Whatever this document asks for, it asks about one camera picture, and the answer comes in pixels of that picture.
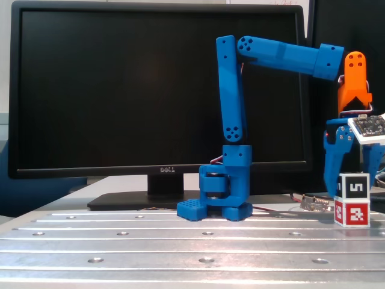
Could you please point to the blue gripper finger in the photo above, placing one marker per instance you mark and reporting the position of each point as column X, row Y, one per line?
column 373, row 156
column 332, row 165

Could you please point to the blue gripper body with servo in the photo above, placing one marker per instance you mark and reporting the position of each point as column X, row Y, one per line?
column 334, row 136

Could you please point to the black cube with white marker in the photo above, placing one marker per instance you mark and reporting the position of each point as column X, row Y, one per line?
column 356, row 186

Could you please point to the blue and orange robot arm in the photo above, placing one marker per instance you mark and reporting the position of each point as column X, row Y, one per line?
column 231, row 90

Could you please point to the red cube with white marker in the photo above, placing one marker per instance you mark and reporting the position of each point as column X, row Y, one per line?
column 356, row 215

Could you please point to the small bare circuit board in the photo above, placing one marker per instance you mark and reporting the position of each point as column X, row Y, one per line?
column 312, row 205

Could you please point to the black unbranded monitor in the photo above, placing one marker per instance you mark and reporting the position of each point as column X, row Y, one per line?
column 331, row 18

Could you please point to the black Dell monitor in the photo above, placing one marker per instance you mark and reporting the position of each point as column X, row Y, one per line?
column 90, row 90

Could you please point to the white camera mount with board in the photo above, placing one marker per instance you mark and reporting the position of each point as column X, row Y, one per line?
column 371, row 128

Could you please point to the aluminium slotted base plate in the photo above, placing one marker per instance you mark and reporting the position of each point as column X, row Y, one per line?
column 180, row 271

